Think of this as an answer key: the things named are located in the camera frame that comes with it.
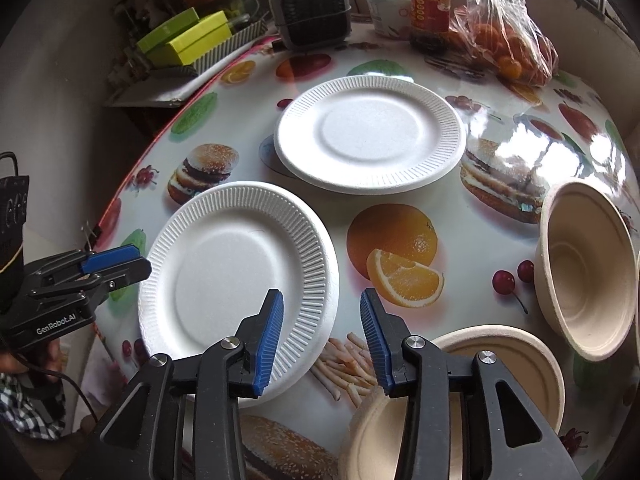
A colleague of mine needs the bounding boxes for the white plastic cup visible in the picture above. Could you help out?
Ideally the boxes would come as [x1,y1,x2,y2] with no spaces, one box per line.
[361,0,413,41]

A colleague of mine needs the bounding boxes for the red label jar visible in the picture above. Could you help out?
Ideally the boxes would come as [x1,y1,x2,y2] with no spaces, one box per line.
[407,0,455,51]

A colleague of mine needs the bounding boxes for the white foam plate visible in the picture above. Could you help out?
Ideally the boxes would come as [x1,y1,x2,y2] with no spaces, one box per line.
[137,181,341,409]
[273,76,467,195]

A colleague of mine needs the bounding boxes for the grey flat board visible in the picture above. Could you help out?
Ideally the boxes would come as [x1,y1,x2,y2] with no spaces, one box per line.
[104,67,201,108]

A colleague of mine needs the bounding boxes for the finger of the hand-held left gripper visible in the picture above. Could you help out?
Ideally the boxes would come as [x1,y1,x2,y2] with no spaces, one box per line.
[80,258,153,295]
[75,244,143,276]

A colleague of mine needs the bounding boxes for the small grey heater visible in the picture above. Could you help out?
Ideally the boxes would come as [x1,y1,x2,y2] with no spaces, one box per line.
[268,0,353,51]

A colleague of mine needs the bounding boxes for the black cable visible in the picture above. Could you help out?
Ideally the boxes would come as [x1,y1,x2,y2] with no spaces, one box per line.
[10,355,101,421]

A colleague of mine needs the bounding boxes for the plastic bag of oranges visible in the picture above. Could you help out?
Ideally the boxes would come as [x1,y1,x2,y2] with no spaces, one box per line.
[425,0,560,87]

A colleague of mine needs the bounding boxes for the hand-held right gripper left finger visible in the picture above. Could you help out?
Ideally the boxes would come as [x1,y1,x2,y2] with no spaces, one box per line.
[62,288,285,480]

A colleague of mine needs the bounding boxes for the striped box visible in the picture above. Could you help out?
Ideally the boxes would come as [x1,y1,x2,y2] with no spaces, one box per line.
[192,20,273,78]

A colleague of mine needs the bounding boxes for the green box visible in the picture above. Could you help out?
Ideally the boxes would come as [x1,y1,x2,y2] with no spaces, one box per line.
[161,11,233,66]
[136,7,200,53]

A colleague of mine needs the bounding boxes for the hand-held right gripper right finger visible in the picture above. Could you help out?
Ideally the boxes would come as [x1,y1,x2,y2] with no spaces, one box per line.
[360,287,583,480]

